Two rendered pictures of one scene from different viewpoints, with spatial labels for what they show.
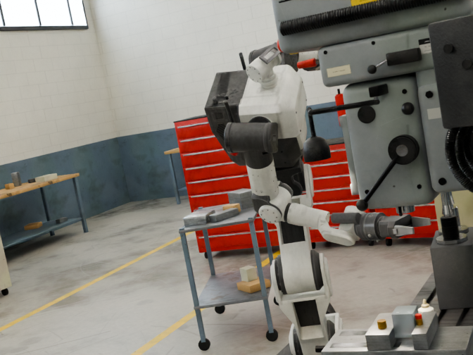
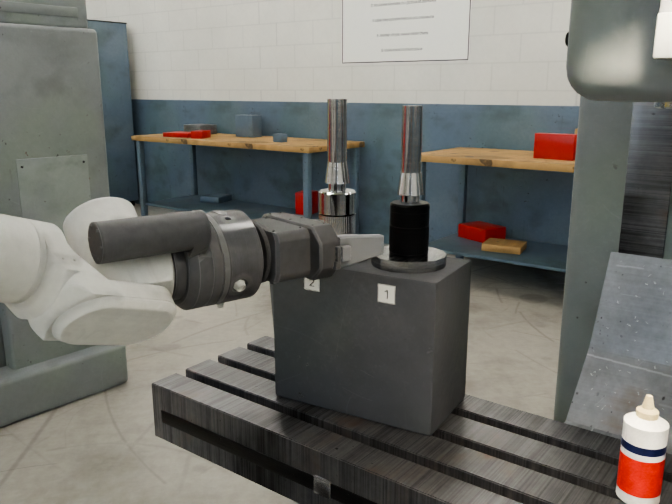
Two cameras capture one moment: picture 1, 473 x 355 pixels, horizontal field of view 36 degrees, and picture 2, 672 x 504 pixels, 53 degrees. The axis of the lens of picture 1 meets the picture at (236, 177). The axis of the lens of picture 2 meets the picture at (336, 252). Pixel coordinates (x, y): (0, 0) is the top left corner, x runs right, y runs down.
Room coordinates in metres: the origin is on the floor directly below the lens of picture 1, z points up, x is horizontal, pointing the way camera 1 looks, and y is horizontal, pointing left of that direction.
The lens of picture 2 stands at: (2.08, 0.20, 1.32)
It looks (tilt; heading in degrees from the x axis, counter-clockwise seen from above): 14 degrees down; 279
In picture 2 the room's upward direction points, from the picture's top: straight up
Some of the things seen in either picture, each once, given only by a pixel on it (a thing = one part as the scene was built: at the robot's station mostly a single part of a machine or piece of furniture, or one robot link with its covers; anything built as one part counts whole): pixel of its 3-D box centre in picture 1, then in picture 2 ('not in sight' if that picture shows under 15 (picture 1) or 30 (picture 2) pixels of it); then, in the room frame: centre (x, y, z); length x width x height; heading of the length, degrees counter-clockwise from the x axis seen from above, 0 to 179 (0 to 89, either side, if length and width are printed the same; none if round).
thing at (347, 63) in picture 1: (398, 53); not in sight; (1.84, -0.45, 1.68); 0.34 x 0.24 x 0.10; 62
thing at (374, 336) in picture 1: (385, 330); not in sight; (1.75, -0.29, 1.02); 0.15 x 0.06 x 0.04; 154
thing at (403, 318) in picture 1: (406, 321); not in sight; (1.73, -0.34, 1.04); 0.06 x 0.05 x 0.06; 154
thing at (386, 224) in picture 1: (386, 227); (256, 253); (2.26, -0.44, 1.16); 0.13 x 0.12 x 0.10; 137
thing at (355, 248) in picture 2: (403, 231); (361, 248); (2.16, -0.46, 1.16); 0.06 x 0.02 x 0.03; 47
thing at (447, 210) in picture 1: (445, 198); (411, 154); (2.12, -0.59, 1.25); 0.03 x 0.03 x 0.11
